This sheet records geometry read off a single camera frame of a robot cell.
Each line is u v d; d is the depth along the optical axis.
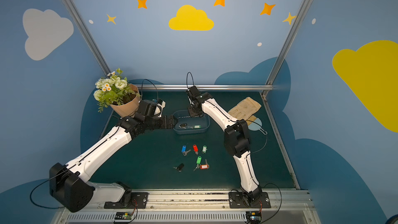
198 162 0.87
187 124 1.04
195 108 0.71
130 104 0.93
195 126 1.01
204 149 0.91
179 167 0.85
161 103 0.73
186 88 0.76
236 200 0.74
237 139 0.56
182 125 1.02
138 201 0.74
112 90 0.82
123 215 0.72
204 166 0.86
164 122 0.70
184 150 0.91
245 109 1.12
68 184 0.38
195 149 0.93
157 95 1.28
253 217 0.73
